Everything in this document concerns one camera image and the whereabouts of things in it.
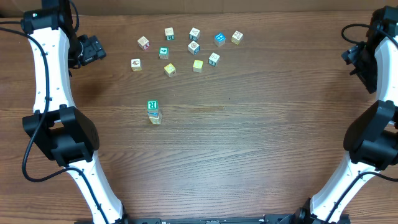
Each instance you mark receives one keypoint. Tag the green R block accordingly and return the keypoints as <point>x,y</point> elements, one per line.
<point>152,106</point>

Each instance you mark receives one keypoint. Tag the yellow top tilted block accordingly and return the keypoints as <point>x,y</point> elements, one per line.
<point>170,70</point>

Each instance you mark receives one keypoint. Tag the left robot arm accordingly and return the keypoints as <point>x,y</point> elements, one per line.
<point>57,127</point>

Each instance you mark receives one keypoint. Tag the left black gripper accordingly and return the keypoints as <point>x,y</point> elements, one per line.
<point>94,49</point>

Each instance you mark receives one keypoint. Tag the wooden block yellow side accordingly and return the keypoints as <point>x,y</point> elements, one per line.
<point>237,37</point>

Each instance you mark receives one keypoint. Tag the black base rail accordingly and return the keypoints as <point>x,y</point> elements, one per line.
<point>266,219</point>

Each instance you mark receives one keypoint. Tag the wooden block blue D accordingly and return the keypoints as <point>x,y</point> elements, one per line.
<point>193,47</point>

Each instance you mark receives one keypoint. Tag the wooden block red side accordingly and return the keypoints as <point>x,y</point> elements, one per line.
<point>143,43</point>

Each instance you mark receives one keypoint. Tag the blue X block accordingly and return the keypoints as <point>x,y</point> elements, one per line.
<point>154,115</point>

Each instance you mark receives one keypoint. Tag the wooden block animal picture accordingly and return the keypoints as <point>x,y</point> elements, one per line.
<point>136,65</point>

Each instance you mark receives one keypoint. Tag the cardboard backdrop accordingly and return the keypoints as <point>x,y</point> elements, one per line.
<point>138,7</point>

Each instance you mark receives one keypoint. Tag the plain wooden block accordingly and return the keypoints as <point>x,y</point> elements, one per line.
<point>156,119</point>

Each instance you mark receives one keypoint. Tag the wooden block green E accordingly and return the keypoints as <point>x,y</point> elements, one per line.
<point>169,33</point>

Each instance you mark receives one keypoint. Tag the green 4 block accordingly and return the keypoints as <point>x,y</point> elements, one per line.
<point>164,53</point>

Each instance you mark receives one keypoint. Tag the wooden block teal side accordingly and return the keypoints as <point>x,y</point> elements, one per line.
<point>194,34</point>

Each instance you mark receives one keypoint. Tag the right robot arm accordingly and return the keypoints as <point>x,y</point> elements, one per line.
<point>369,147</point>

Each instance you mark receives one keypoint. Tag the wooden block green side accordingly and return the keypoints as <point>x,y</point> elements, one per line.
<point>214,59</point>

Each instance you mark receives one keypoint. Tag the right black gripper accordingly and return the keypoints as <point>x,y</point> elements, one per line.
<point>354,55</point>

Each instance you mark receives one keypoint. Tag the blue H block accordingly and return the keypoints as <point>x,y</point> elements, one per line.
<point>220,39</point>

